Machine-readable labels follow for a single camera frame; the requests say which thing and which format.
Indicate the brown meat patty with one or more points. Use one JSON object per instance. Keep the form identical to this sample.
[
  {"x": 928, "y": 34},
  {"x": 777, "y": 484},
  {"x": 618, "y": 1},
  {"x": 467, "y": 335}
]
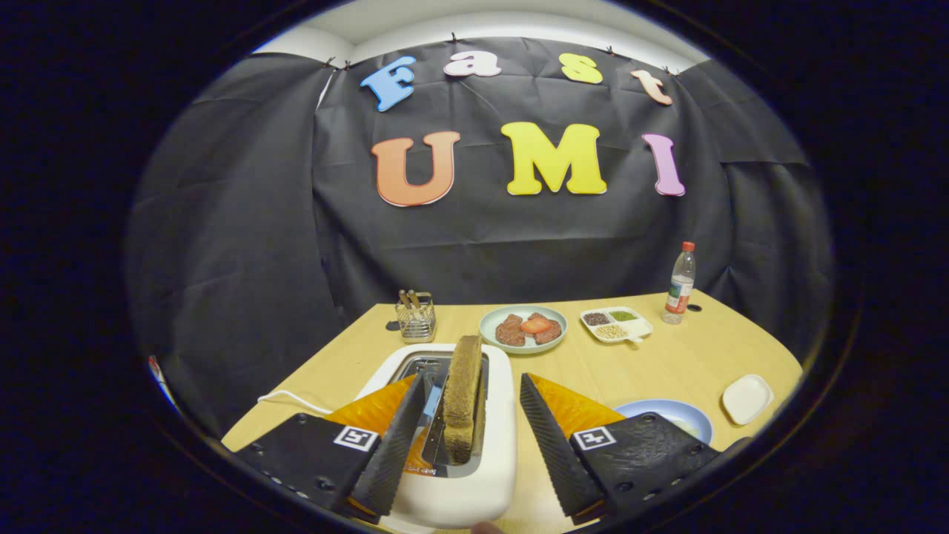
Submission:
[
  {"x": 552, "y": 333},
  {"x": 510, "y": 331}
]

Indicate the white rectangular plate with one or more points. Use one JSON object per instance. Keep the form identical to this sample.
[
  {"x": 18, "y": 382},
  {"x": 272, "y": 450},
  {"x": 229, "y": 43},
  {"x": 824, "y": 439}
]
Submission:
[{"x": 747, "y": 399}]

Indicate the blue plate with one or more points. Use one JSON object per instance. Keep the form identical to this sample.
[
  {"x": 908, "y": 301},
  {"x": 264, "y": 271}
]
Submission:
[{"x": 667, "y": 408}]

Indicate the clear red-capped water bottle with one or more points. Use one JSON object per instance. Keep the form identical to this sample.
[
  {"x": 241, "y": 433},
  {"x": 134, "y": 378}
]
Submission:
[{"x": 678, "y": 289}]

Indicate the red and white object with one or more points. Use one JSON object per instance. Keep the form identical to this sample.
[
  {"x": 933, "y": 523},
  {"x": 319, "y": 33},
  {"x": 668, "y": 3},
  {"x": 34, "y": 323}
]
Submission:
[{"x": 156, "y": 371}]

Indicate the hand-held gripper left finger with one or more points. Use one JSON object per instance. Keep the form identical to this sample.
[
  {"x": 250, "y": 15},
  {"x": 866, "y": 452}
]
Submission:
[{"x": 393, "y": 452}]

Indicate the white toaster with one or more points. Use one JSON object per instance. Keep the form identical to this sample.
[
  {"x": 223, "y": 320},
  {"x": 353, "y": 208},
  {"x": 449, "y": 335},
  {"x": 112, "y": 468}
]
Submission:
[{"x": 474, "y": 497}]

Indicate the pale green plate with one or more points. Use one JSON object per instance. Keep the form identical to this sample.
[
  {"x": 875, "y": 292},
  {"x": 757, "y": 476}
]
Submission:
[{"x": 523, "y": 349}]

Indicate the white divided condiment tray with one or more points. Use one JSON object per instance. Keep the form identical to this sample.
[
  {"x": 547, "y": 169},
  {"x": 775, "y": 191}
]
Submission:
[{"x": 642, "y": 328}]

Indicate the brown bread slice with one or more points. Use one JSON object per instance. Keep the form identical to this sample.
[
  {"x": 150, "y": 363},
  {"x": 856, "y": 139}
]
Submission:
[{"x": 463, "y": 393}]

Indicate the red tomato slice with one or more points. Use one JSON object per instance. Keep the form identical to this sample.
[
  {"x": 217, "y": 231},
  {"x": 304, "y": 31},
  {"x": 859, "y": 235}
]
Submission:
[{"x": 535, "y": 325}]

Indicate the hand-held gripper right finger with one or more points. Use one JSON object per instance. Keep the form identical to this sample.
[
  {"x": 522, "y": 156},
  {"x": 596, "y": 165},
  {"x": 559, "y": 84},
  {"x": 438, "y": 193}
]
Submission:
[{"x": 556, "y": 452}]

